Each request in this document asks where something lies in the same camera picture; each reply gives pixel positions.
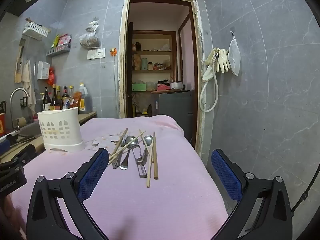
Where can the white wall basket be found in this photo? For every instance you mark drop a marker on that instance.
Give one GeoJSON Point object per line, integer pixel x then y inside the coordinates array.
{"type": "Point", "coordinates": [35, 31]}

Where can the cream rubber glove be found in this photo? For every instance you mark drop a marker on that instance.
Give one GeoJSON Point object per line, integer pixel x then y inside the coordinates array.
{"type": "Point", "coordinates": [208, 72]}
{"type": "Point", "coordinates": [222, 63]}

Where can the green jar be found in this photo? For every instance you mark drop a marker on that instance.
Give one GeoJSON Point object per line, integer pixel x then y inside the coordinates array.
{"type": "Point", "coordinates": [144, 64]}

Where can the steel sink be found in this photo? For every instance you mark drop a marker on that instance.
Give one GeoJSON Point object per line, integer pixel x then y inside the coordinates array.
{"type": "Point", "coordinates": [27, 130]}

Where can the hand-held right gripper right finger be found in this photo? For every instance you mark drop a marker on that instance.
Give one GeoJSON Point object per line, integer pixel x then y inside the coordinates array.
{"type": "Point", "coordinates": [226, 177]}

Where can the clear bottle gold cap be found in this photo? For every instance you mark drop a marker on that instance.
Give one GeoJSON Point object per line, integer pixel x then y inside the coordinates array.
{"type": "Point", "coordinates": [71, 92]}

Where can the white plastic utensil holder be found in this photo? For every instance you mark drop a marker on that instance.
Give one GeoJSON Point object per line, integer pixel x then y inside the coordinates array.
{"type": "Point", "coordinates": [60, 120]}

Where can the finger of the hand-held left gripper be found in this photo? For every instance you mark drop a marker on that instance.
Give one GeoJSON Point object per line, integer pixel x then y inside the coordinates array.
{"type": "Point", "coordinates": [26, 152]}

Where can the white mesh bag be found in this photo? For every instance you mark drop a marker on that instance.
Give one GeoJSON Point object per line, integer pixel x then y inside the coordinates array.
{"type": "Point", "coordinates": [235, 55]}

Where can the beige hanging towel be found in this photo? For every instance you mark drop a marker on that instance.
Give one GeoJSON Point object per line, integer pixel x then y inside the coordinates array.
{"type": "Point", "coordinates": [26, 72]}

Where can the cooking oil jug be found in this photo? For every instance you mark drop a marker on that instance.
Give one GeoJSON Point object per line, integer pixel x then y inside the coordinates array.
{"type": "Point", "coordinates": [85, 103]}

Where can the wooden door frame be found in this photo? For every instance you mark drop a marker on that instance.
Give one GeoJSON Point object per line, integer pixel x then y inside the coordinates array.
{"type": "Point", "coordinates": [123, 55]}

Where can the red plastic bag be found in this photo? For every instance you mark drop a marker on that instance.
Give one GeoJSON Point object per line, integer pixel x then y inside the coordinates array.
{"type": "Point", "coordinates": [51, 75]}

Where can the grey wall rack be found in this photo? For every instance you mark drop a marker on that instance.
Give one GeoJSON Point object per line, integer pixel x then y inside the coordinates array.
{"type": "Point", "coordinates": [58, 51]}

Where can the orange wall plug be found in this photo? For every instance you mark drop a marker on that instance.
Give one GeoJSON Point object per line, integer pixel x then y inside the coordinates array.
{"type": "Point", "coordinates": [114, 52]}

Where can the white wall switch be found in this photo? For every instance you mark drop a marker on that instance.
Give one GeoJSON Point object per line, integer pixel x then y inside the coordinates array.
{"type": "Point", "coordinates": [91, 54]}

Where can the red cloth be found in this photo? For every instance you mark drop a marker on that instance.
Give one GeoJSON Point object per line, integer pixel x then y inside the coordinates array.
{"type": "Point", "coordinates": [163, 87]}

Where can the green snack packet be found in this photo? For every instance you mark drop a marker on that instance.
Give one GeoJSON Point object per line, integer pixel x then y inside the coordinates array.
{"type": "Point", "coordinates": [55, 42]}

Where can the hanging clear plastic bag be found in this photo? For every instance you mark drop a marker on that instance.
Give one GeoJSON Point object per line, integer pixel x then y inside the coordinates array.
{"type": "Point", "coordinates": [88, 40]}

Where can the dark bottle red cap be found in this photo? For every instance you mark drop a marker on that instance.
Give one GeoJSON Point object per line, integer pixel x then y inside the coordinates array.
{"type": "Point", "coordinates": [65, 96]}

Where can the white wall socket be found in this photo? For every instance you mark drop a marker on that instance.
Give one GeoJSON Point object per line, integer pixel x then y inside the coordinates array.
{"type": "Point", "coordinates": [100, 53]}

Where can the beige sponge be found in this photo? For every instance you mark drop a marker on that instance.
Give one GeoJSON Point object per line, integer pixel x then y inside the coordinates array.
{"type": "Point", "coordinates": [20, 123]}

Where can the chrome faucet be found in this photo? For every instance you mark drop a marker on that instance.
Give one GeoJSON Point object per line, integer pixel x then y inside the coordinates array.
{"type": "Point", "coordinates": [11, 110]}

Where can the dark bottle white label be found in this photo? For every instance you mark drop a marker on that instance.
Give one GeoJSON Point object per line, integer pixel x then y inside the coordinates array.
{"type": "Point", "coordinates": [46, 102]}

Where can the person's left forearm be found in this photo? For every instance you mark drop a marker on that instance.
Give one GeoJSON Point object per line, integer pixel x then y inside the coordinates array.
{"type": "Point", "coordinates": [7, 217]}

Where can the dark bottle yellow label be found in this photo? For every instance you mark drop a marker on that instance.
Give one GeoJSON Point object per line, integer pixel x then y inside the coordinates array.
{"type": "Point", "coordinates": [55, 102]}

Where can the red snack packet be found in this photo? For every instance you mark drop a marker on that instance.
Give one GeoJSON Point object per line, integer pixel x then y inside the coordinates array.
{"type": "Point", "coordinates": [65, 40]}

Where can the wooden shelf unit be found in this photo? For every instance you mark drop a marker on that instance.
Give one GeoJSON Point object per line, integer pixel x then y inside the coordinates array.
{"type": "Point", "coordinates": [152, 72]}

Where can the steel peeler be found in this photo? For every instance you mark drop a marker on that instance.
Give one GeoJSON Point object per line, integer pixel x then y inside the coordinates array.
{"type": "Point", "coordinates": [142, 173]}

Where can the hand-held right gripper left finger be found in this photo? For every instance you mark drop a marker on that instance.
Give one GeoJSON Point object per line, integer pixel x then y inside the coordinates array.
{"type": "Point", "coordinates": [92, 175]}

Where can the steel spoon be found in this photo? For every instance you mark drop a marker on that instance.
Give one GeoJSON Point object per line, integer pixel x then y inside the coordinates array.
{"type": "Point", "coordinates": [124, 165]}
{"type": "Point", "coordinates": [148, 139]}

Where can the white wall box holder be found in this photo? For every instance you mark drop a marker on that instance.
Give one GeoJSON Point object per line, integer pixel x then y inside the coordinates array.
{"type": "Point", "coordinates": [43, 70]}

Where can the orange seasoning packet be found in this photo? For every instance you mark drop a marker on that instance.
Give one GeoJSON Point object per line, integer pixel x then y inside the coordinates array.
{"type": "Point", "coordinates": [76, 100]}

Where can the green box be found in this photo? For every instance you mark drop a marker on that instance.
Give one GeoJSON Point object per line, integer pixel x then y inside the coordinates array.
{"type": "Point", "coordinates": [138, 87]}

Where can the grey cabinet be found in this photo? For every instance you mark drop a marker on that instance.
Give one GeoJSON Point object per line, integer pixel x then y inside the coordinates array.
{"type": "Point", "coordinates": [175, 105]}

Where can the black wall clip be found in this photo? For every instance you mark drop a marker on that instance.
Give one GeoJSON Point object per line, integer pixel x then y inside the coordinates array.
{"type": "Point", "coordinates": [24, 102]}
{"type": "Point", "coordinates": [2, 106]}

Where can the metal hanging tool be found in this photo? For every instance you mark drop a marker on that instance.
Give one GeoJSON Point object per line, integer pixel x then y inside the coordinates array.
{"type": "Point", "coordinates": [34, 68]}

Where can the pink floral table cloth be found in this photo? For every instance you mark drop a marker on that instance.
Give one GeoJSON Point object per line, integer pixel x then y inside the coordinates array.
{"type": "Point", "coordinates": [175, 205]}

